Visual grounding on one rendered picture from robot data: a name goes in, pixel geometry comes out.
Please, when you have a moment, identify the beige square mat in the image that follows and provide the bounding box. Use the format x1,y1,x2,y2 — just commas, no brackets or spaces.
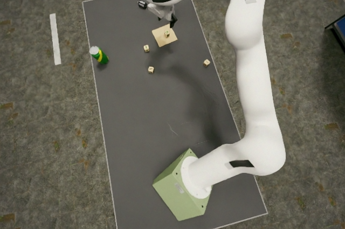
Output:
152,24,177,47

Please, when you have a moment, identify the green drink can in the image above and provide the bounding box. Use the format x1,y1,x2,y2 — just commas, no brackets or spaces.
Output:
90,46,108,64

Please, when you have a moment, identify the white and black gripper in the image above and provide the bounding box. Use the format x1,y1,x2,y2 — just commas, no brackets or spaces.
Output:
162,5,178,28

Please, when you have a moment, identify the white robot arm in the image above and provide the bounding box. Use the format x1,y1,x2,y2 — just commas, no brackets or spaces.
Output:
181,0,286,199

